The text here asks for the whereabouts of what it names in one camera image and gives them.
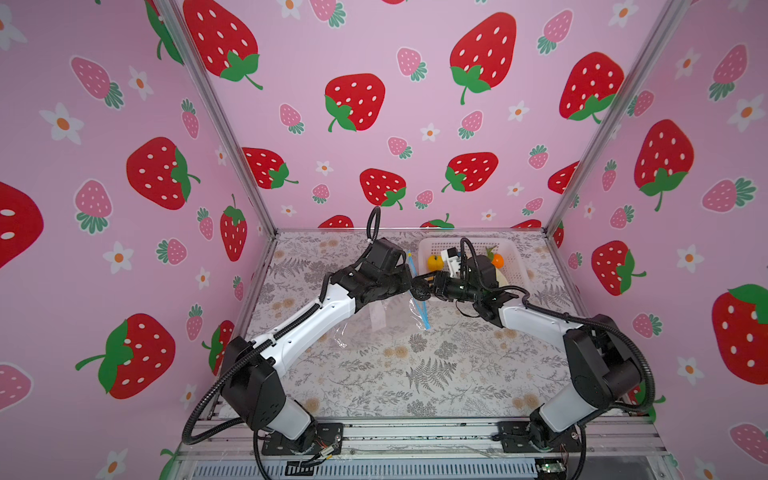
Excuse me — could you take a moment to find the white plastic basket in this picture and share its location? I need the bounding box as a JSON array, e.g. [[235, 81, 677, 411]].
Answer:
[[417, 237, 532, 291]]

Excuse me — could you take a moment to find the left aluminium frame post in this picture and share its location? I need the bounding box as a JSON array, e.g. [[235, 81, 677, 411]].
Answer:
[[157, 0, 277, 239]]

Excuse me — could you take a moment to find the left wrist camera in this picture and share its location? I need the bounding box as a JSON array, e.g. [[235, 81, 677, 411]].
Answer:
[[361, 238, 405, 276]]

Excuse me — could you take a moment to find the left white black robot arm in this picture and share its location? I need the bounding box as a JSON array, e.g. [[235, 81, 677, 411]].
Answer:
[[181, 239, 412, 453]]

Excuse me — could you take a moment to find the clear zip top bag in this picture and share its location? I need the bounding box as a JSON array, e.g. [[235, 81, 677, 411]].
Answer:
[[326, 251, 430, 350]]

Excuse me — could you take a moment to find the right aluminium frame post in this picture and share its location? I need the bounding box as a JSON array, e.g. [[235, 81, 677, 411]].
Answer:
[[543, 0, 690, 239]]

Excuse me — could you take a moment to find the aluminium frame post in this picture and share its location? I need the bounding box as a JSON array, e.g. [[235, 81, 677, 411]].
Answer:
[[543, 0, 690, 239], [157, 0, 277, 239]]

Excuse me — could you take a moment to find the black round toy food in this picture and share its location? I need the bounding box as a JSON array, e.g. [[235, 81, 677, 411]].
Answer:
[[412, 285, 431, 301]]

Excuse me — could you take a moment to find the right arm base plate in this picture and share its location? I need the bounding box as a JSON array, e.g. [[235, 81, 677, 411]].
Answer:
[[491, 421, 581, 454]]

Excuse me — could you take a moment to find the orange tangerine toy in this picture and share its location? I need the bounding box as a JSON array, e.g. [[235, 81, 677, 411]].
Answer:
[[490, 253, 505, 269]]

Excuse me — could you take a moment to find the white daikon toy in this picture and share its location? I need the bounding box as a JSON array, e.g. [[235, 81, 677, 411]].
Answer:
[[495, 269, 510, 287]]

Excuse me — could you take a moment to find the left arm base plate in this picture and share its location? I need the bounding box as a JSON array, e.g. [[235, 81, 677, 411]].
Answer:
[[260, 421, 344, 456]]

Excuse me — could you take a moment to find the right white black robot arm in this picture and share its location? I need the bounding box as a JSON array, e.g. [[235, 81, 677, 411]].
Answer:
[[411, 256, 655, 451]]

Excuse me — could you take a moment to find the yellow orange toy fruit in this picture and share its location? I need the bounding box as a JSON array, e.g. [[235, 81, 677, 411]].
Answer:
[[426, 254, 444, 272]]

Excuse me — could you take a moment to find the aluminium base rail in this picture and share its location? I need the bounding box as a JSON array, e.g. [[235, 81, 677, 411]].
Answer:
[[165, 417, 682, 479]]

